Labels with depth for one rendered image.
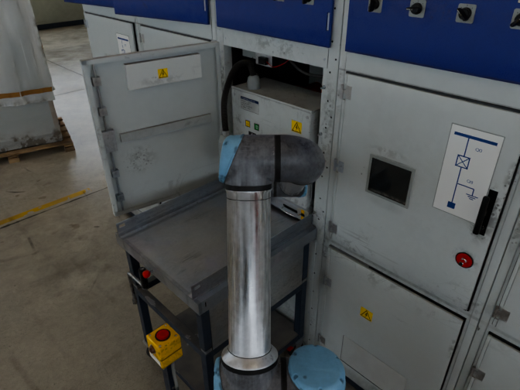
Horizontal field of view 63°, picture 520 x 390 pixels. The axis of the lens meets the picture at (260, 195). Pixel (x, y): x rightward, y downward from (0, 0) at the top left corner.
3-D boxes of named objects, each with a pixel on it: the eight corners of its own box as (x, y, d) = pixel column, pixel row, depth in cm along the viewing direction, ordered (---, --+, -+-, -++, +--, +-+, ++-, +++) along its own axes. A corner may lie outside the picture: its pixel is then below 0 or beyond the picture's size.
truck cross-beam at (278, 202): (307, 223, 196) (308, 212, 193) (230, 182, 229) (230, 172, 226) (314, 219, 199) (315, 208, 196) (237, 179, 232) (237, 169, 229)
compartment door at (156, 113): (111, 210, 211) (76, 57, 173) (222, 176, 241) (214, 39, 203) (115, 217, 206) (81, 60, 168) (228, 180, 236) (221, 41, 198)
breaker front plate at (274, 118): (303, 212, 196) (309, 113, 171) (234, 176, 226) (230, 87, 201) (306, 211, 196) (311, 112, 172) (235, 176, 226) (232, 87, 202)
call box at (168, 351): (162, 371, 137) (159, 349, 132) (149, 355, 142) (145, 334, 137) (183, 355, 142) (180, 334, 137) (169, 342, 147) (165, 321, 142)
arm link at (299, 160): (331, 128, 99) (305, 172, 166) (277, 129, 99) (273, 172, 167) (332, 178, 98) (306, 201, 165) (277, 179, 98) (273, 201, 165)
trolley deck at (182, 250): (199, 316, 158) (198, 304, 155) (117, 243, 197) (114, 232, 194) (316, 238, 199) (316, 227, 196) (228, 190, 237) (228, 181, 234)
